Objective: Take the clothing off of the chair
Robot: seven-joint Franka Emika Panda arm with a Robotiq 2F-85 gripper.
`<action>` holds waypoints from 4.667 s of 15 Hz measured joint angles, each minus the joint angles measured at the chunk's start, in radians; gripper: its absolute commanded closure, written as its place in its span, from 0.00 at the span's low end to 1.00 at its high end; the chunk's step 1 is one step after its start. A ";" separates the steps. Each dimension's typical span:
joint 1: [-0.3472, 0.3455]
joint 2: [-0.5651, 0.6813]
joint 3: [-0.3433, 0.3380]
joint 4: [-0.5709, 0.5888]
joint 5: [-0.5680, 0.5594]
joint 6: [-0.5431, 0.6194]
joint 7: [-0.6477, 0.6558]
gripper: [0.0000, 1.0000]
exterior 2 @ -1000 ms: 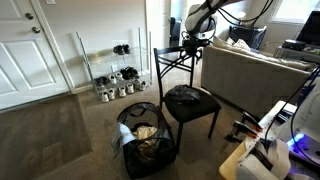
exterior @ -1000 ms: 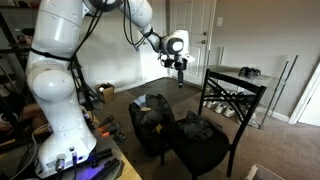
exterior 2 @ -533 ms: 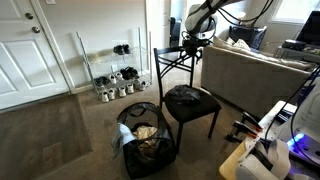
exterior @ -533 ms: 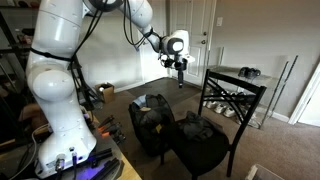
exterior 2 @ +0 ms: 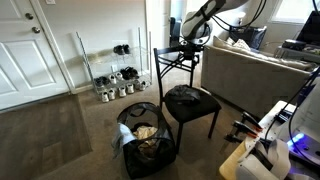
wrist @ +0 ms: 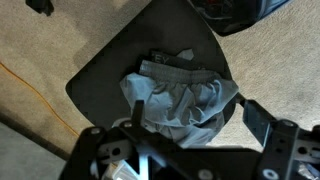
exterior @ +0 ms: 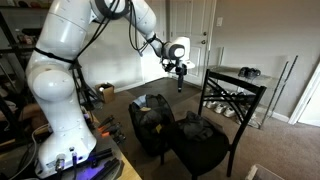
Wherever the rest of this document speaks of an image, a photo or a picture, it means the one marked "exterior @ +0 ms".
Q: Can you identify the black bar clamp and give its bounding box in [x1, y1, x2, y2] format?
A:
[91, 157, 121, 180]
[88, 147, 114, 168]

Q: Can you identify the wire shoe rack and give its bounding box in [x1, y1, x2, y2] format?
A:
[203, 46, 299, 130]

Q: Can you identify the white door frame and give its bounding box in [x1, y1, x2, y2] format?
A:
[288, 62, 320, 128]

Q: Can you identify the black metal chair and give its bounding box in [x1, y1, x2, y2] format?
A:
[159, 68, 268, 180]

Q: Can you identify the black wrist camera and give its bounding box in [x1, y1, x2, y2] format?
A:
[162, 59, 178, 73]

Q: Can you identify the light blue cloth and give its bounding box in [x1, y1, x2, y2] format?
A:
[134, 94, 148, 108]

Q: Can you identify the small cardboard box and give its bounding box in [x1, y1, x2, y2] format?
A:
[94, 82, 116, 104]

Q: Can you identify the black shoe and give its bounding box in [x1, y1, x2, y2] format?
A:
[237, 66, 251, 79]
[234, 92, 248, 104]
[248, 68, 262, 80]

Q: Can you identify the brown furniture piece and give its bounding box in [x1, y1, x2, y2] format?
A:
[18, 103, 48, 132]

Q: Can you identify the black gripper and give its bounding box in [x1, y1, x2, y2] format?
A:
[175, 63, 188, 93]

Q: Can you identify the clear plastic bin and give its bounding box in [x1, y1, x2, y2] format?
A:
[244, 163, 286, 180]

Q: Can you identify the grey cable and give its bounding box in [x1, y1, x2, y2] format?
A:
[9, 123, 50, 180]

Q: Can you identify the orange black clamp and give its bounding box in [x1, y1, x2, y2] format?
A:
[100, 122, 122, 138]
[97, 115, 116, 132]

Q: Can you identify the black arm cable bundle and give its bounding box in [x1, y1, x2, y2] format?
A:
[75, 0, 165, 62]

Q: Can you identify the black ladder shelf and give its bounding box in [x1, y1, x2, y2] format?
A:
[0, 9, 102, 112]

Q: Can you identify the black mesh laundry hamper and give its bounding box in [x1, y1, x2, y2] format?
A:
[128, 93, 176, 158]

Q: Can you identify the black base cable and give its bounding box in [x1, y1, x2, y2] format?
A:
[69, 147, 80, 180]
[54, 157, 66, 180]

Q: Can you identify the black strap on arm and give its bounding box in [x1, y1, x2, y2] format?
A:
[33, 46, 77, 66]

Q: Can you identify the dark clothing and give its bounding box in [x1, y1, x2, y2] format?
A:
[182, 110, 216, 143]

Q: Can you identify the white panelled entry door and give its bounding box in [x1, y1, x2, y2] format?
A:
[169, 0, 218, 87]

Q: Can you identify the white sneaker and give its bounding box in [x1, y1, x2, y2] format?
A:
[223, 106, 237, 118]
[214, 103, 228, 115]
[205, 99, 219, 110]
[248, 114, 262, 128]

